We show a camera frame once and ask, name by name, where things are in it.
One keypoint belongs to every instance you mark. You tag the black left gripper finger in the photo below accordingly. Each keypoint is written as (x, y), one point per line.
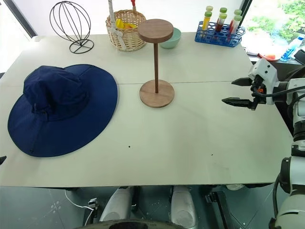
(2, 159)

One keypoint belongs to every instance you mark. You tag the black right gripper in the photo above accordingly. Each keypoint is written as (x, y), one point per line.
(257, 83)

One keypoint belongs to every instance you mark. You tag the navy blue wide-brim hat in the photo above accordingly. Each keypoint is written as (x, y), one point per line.
(71, 114)

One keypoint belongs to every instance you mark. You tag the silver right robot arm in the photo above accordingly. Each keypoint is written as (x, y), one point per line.
(294, 210)

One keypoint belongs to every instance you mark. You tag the wooden hat stand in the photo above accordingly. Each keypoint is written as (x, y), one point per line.
(156, 33)

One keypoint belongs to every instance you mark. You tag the red plate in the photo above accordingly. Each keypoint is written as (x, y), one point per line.
(268, 57)

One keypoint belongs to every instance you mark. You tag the blue test tube rack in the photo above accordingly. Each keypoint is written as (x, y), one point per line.
(214, 38)

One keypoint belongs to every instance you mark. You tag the clear plastic water bottle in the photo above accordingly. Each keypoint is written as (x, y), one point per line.
(291, 47)

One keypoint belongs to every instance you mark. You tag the red-filled green-capped test tube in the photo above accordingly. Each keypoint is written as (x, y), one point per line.
(234, 23)
(220, 23)

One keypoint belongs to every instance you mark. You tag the black device beside bottle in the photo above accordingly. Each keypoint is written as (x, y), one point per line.
(300, 56)

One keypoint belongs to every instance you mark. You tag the yellow-filled green-capped test tube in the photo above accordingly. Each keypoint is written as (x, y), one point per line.
(206, 22)

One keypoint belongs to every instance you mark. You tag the pale green bowl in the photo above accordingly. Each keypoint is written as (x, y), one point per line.
(170, 40)

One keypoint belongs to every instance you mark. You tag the yellow-capped test tube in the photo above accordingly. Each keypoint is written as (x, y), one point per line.
(209, 8)

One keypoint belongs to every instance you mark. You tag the silver rounded robot leg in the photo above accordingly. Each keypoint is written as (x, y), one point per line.
(183, 207)
(116, 205)

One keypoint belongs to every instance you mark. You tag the yellow toy in basket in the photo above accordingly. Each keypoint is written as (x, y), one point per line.
(119, 23)

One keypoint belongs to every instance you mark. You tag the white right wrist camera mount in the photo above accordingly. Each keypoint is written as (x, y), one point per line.
(268, 71)

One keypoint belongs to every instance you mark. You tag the black table frame bracket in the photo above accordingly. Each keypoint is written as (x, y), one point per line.
(220, 207)

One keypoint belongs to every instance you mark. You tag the dark window frame bar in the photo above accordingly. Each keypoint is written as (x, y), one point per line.
(23, 19)

